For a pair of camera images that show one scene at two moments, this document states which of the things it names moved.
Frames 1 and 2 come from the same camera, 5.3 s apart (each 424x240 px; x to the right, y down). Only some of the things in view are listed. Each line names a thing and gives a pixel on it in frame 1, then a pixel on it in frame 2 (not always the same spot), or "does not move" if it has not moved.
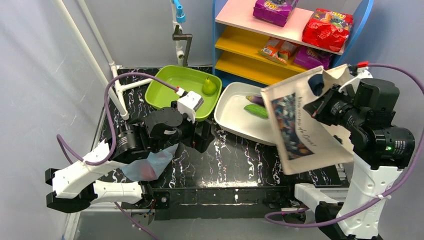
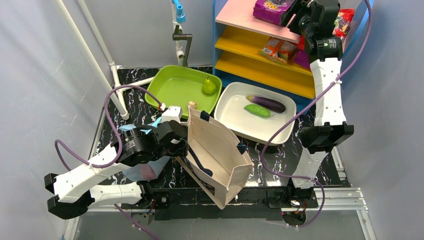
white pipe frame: x=116 y=96 does not move
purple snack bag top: x=274 y=12 does not move
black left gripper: x=203 y=135 → x=180 y=134
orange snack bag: x=280 y=50 does not move
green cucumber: x=257 y=110 does not move
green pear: x=209 y=88 does not move
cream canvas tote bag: x=302 y=142 → x=215 y=157
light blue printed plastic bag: x=148 y=168 does not move
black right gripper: x=318 y=108 → x=296 y=13
